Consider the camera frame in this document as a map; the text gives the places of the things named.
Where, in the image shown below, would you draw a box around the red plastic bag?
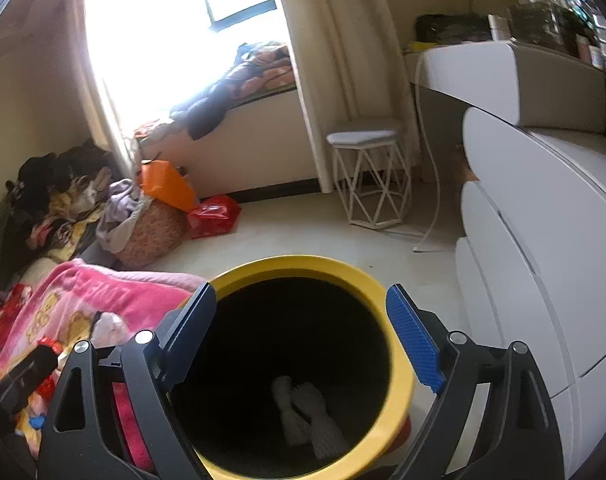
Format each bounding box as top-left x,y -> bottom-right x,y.
187,195 -> 241,240

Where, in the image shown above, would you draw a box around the clothes on window sill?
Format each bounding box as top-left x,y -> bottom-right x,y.
135,41 -> 297,146

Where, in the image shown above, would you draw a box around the orange bag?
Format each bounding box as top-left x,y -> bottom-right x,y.
140,160 -> 198,212

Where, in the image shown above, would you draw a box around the cream curtain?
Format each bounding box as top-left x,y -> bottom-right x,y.
279,0 -> 420,193

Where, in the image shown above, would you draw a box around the clothes pile on bed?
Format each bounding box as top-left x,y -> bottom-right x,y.
4,140 -> 122,264

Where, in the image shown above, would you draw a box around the red pillow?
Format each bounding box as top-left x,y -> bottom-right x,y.
0,283 -> 33,348

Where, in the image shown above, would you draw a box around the yellow rim trash bin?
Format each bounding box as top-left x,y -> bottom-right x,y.
169,255 -> 415,479

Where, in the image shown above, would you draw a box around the floral laundry basket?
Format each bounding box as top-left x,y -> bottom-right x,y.
96,179 -> 188,269

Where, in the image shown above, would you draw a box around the white foam net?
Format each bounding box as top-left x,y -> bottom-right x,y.
273,376 -> 350,460

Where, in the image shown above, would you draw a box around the white wire stool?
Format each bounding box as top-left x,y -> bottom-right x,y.
326,118 -> 411,231

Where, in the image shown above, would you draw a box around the white rounded cabinet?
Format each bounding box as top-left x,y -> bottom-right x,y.
410,41 -> 606,477

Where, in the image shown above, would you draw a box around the white cable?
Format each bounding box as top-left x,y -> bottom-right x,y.
411,52 -> 442,255

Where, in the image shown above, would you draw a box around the pink bear blanket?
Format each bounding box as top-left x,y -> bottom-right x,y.
0,261 -> 216,479

